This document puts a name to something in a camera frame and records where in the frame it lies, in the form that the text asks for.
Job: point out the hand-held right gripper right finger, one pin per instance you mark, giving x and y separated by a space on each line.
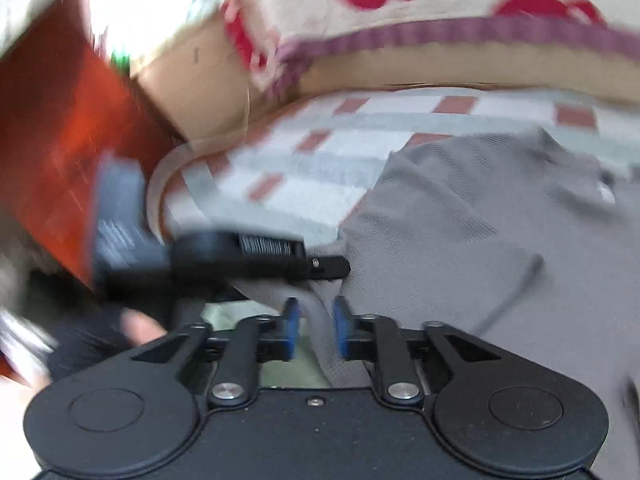
342 332

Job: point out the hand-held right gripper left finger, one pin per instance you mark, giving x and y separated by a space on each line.
292 332

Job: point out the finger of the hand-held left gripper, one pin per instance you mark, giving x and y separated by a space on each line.
327 266

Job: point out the grey waffle t-shirt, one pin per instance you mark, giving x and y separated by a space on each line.
450 210

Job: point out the person's left hand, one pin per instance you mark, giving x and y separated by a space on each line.
145 327

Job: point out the light green quilt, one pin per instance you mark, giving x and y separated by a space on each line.
287 375

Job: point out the checked dog print blanket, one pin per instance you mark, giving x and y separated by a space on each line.
320 160

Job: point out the tan headboard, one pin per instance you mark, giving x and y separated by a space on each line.
210 95

